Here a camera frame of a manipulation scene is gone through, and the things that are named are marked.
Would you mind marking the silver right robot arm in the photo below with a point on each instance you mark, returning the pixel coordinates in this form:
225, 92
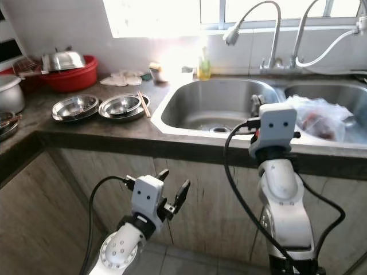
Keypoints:
281, 189

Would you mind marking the grey wood cabinet door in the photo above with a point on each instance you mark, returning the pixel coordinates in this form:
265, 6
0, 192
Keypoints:
350, 229
92, 166
206, 195
34, 217

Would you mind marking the sink drain strainer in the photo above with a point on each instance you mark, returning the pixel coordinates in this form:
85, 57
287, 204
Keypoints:
221, 129

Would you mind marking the yellow dish soap bottle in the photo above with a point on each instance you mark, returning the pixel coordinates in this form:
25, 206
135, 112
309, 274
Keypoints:
203, 70

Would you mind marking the clear plastic bag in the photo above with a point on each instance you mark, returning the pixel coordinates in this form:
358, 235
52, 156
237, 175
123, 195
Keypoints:
321, 120

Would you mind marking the steel plate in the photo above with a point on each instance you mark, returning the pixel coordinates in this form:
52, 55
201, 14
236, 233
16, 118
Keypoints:
75, 120
121, 119
11, 136

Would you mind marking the chrome spray head faucet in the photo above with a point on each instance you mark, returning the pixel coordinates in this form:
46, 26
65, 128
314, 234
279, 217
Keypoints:
276, 31

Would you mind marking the small grey holder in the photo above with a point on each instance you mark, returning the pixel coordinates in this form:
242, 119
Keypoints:
187, 70

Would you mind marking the chrome gooseneck faucet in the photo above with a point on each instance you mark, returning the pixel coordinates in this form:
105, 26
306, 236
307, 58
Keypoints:
301, 31

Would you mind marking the aluminium pot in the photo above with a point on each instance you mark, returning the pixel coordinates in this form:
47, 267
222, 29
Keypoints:
10, 94

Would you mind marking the bright window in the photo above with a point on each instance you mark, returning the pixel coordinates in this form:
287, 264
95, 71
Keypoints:
258, 8

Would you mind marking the white cloth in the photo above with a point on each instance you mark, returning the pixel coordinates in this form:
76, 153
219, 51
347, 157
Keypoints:
120, 79

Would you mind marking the red plastic basin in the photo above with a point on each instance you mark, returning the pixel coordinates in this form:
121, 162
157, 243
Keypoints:
74, 82
34, 85

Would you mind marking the steel dome lid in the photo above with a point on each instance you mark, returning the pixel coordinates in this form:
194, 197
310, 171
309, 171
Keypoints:
66, 61

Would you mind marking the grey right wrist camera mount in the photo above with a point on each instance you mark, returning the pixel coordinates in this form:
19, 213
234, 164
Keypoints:
275, 123

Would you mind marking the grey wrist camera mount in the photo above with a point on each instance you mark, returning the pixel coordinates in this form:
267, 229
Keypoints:
146, 197
275, 123

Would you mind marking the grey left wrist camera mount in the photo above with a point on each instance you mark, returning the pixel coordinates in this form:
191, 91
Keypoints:
146, 197

